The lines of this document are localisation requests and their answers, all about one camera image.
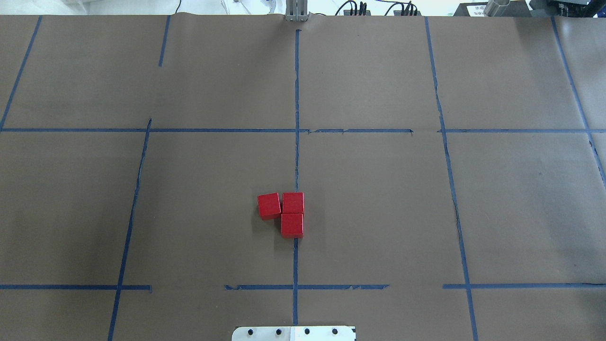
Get black power cables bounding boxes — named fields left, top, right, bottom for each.
left=384, top=1, right=419, bottom=16
left=335, top=0, right=372, bottom=16

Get black power cables left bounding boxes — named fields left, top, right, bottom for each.
left=335, top=0, right=372, bottom=16

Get silver metal cylinder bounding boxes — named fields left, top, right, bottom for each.
left=483, top=0, right=511, bottom=17

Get grey aluminium post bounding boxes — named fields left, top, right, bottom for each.
left=285, top=0, right=309, bottom=22

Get black power cables right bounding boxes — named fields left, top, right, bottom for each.
left=384, top=1, right=419, bottom=16

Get red cube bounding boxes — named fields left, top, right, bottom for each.
left=257, top=192, right=282, bottom=221
left=282, top=192, right=305, bottom=214
left=280, top=213, right=304, bottom=238

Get white metal base plate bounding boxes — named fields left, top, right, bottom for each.
left=232, top=325, right=357, bottom=341

